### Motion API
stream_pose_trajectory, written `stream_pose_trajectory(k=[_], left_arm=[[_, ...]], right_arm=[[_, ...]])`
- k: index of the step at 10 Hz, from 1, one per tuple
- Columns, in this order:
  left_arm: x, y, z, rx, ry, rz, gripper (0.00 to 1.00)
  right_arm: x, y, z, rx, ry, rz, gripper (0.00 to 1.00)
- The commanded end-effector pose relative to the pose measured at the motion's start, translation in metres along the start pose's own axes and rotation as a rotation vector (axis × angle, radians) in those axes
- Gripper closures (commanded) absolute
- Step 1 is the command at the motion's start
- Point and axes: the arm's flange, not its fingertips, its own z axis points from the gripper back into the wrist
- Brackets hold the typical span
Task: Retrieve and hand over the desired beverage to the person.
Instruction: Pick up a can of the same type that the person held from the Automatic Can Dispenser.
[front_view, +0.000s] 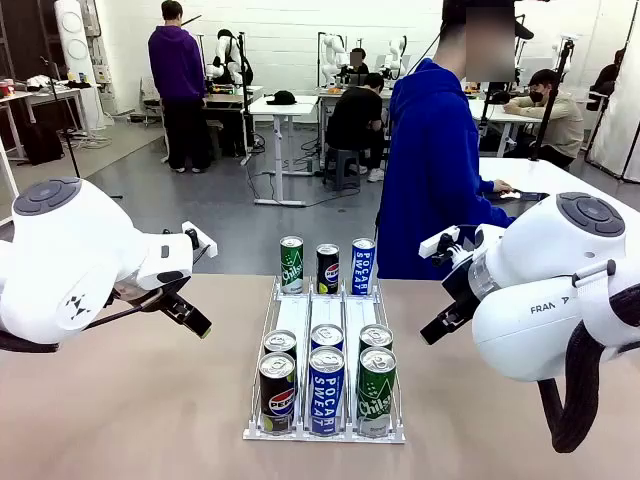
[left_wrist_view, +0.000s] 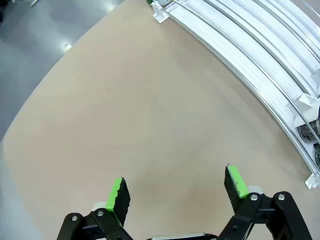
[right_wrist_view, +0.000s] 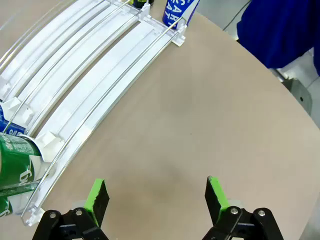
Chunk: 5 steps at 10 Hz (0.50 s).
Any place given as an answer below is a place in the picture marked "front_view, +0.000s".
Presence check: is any black Pepsi can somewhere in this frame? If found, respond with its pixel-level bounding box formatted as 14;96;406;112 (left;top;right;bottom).
316;243;341;295
258;351;297;434
263;329;298;361

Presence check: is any right arm black cable sleeve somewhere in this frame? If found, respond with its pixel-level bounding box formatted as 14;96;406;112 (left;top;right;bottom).
537;282;640;454

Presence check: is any person in purple hoodie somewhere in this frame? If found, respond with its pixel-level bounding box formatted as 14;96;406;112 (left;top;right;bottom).
147;0;214;175

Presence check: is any brown workbench table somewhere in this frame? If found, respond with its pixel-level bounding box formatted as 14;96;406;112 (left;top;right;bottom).
203;85;264;110

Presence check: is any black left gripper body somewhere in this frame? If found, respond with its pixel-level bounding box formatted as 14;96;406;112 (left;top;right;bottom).
112;273;194;312

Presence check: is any black microphone stand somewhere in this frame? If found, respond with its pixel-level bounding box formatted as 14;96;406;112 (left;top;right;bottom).
39;55;124;200

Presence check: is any white fabric partition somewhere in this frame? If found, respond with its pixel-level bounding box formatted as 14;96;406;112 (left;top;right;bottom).
584;0;640;184

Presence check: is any white tower air conditioner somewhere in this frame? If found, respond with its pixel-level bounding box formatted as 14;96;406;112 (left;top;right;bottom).
53;0;107;132

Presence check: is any green Chilsung cider can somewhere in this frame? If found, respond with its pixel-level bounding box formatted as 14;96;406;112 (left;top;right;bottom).
356;346;398;438
279;235;305;295
358;323;394;354

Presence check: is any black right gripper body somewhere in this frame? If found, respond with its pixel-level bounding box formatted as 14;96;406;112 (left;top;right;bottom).
440;261;484;314

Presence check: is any clear acrylic can rack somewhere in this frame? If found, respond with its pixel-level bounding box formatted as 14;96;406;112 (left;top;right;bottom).
242;275;406;445

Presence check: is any seated person in black shirt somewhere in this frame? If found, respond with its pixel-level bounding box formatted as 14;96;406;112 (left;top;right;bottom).
325;72;387;184

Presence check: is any black tripod pole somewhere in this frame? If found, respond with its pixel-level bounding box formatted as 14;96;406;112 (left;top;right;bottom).
529;37;576;162

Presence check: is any large white table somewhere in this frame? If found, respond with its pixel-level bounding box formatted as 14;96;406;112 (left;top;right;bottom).
477;157;640;226

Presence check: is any person in dark clothes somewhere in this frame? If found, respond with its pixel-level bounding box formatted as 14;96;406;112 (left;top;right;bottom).
589;48;626;112

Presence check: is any person behind laptop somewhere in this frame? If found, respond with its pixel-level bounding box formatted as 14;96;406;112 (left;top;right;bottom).
344;47;371;76

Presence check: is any grey plastic stool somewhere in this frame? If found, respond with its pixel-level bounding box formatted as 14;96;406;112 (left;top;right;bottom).
323;147;362;192

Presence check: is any white rear desk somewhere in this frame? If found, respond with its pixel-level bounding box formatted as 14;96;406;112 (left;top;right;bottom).
469;98;544;157

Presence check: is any masked person in beige jacket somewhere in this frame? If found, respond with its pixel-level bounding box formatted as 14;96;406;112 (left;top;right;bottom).
502;68;585;169

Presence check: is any white desk with metal legs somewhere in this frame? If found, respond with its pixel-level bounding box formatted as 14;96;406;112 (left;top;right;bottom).
248;94;320;207

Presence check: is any white side table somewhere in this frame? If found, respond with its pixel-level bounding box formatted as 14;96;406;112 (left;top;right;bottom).
0;82;91;164

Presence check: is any person in blue hoodie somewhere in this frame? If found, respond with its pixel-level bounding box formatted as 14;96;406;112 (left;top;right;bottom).
375;0;534;280

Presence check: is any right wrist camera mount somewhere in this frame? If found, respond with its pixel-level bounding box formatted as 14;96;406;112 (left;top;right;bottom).
418;224;462;267

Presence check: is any black case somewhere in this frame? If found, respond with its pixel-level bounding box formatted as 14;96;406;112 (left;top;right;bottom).
22;122;65;166

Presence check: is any blue Pocari Sweat can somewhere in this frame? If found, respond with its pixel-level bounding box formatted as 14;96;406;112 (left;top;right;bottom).
351;237;377;296
308;346;346;437
310;323;345;353

